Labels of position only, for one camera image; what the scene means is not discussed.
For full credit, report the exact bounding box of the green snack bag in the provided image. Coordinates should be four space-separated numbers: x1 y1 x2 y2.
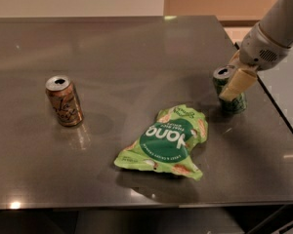
114 104 208 180

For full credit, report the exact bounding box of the green soda can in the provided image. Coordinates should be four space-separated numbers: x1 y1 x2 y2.
213 65 247 114

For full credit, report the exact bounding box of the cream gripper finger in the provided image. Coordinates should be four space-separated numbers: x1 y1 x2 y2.
219 68 257 101
229 51 240 67

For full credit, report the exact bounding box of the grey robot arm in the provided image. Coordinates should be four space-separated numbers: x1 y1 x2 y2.
219 0 293 101

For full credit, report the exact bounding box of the orange soda can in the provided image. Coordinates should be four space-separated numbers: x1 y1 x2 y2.
45 75 83 127

